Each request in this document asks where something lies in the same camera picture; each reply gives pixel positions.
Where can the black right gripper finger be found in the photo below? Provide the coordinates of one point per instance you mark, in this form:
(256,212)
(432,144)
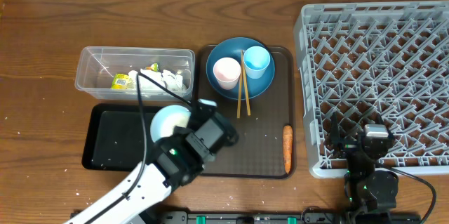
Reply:
(383,120)
(334,134)

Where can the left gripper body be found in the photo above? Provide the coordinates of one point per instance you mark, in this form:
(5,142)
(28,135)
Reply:
(185,135)

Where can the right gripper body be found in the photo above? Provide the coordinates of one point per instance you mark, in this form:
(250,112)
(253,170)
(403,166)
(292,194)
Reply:
(358,162)

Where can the light blue bowl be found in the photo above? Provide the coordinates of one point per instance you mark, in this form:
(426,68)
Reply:
(166,119)

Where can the orange carrot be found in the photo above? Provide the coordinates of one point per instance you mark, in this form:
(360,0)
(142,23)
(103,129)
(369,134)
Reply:
(287,147)

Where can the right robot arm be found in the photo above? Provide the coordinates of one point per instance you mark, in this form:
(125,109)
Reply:
(372,192)

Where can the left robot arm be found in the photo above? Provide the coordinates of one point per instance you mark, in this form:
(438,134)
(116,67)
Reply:
(140,190)

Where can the grey dishwasher rack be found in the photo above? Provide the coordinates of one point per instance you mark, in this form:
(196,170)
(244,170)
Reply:
(362,60)

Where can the black waste tray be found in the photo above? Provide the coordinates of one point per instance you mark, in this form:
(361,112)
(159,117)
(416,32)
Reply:
(114,140)

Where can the brown serving tray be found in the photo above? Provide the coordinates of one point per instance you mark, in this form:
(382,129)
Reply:
(259,150)

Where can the crumpled white paper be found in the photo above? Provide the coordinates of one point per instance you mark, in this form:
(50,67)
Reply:
(173,82)

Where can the pink cup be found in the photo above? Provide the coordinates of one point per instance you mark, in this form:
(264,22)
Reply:
(227,72)

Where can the yellow green wrapper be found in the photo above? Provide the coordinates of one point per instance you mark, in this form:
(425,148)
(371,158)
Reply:
(122,82)

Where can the clear plastic bin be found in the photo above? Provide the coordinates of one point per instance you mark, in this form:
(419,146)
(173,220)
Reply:
(98,66)

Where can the light blue cup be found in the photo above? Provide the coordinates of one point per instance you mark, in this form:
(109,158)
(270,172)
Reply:
(256,60)

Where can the dark blue plate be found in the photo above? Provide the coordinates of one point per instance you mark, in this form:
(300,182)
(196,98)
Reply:
(231,48)

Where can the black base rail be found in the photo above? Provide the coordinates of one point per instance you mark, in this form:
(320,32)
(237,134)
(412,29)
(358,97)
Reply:
(309,216)

